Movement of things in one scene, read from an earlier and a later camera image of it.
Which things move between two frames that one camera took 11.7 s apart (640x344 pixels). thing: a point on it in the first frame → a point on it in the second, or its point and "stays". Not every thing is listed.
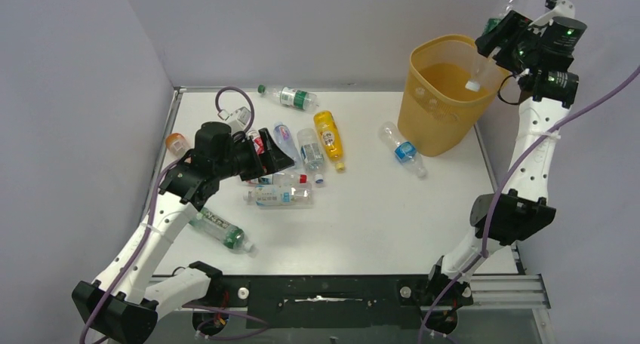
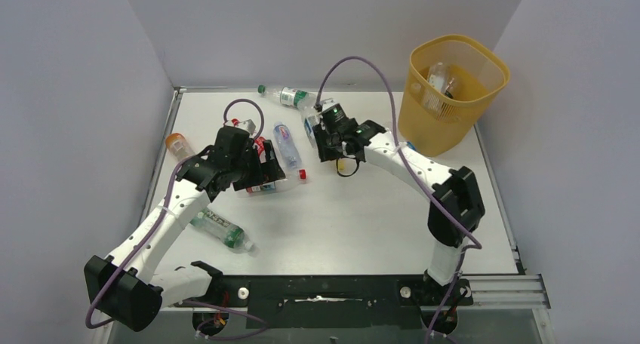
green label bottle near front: x=220 y=228 stays
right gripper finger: x=504 y=34 → x=325 y=142
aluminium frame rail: x=520 y=292 stays
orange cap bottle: x=176 y=143 stays
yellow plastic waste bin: x=450 y=82 stays
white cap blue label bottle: x=312 y=152 → x=310 y=118
